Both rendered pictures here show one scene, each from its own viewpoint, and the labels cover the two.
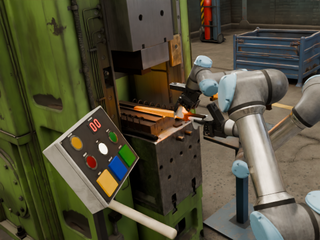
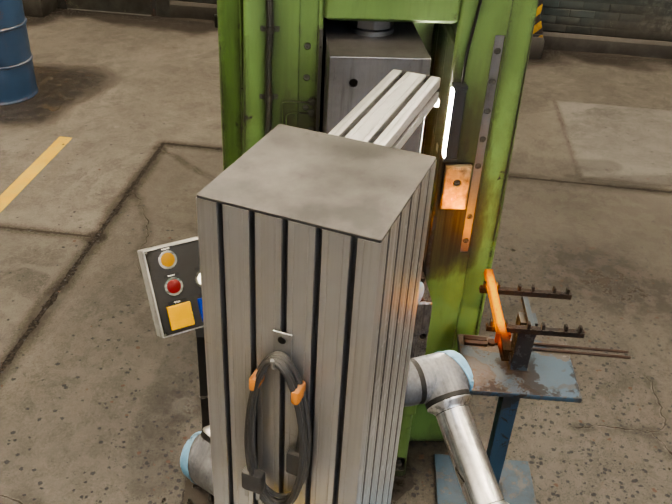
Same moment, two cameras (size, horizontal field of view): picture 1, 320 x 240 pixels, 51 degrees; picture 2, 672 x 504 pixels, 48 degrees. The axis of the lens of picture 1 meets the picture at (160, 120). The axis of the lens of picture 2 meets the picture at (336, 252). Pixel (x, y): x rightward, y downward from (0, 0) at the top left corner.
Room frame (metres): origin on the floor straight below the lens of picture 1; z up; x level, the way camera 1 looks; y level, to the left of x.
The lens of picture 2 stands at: (-0.05, -1.39, 2.50)
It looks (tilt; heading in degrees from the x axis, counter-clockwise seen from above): 33 degrees down; 42
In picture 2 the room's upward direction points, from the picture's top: 3 degrees clockwise
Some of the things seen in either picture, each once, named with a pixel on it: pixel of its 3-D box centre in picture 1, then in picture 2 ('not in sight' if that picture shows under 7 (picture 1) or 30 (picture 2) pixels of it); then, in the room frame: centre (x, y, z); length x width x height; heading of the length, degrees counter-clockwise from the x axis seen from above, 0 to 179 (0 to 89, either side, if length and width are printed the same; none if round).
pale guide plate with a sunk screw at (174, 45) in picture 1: (175, 50); (455, 187); (1.96, -0.13, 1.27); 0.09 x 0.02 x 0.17; 138
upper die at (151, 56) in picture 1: (125, 53); not in sight; (1.78, 0.14, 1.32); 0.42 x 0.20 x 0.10; 48
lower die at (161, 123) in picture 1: (134, 116); not in sight; (1.78, 0.14, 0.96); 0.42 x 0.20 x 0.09; 48
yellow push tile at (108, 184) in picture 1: (106, 183); (180, 315); (1.03, 0.21, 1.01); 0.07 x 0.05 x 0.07; 163
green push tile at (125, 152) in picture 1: (126, 155); not in sight; (1.22, 0.15, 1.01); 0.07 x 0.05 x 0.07; 163
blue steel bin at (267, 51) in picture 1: (276, 54); not in sight; (5.40, -2.00, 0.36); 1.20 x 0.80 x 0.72; 43
